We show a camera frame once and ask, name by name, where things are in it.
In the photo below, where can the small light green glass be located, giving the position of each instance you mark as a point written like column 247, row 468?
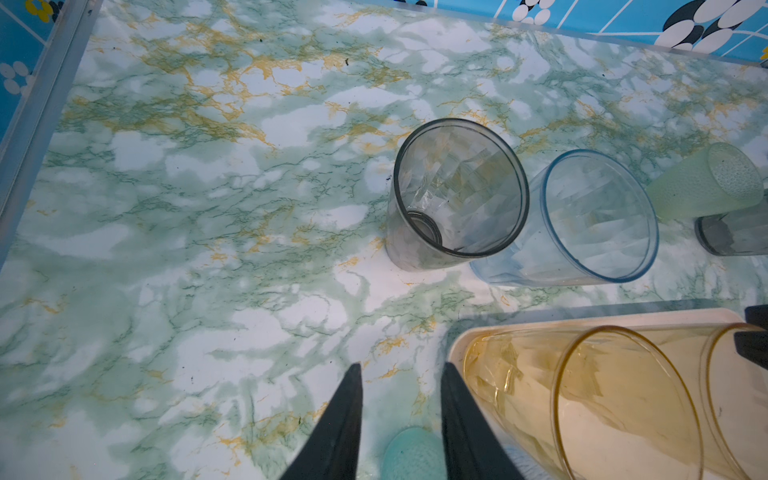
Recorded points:
column 715, row 180

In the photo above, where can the tall yellow glass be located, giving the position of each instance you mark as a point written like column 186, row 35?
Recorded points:
column 728, row 391

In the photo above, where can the tall amber glass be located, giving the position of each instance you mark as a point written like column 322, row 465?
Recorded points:
column 588, row 403

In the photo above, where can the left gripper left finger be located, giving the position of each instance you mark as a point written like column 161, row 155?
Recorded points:
column 332, row 449

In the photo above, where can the small grey glass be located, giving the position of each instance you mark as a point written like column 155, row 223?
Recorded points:
column 737, row 233

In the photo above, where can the tall pale blue glass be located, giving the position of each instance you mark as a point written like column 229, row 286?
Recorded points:
column 590, row 222

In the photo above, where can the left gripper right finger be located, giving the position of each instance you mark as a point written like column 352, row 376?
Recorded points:
column 471, row 449

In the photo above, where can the left aluminium corner post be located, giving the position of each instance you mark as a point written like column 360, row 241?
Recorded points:
column 42, row 43

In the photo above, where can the cream plastic tray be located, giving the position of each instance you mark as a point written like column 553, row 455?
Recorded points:
column 530, row 468

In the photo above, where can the tall grey glass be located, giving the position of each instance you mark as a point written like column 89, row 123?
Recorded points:
column 459, row 193

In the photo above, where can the teal dotted glass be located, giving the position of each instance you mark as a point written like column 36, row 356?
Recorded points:
column 414, row 453

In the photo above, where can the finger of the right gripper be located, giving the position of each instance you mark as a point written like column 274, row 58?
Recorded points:
column 752, row 344

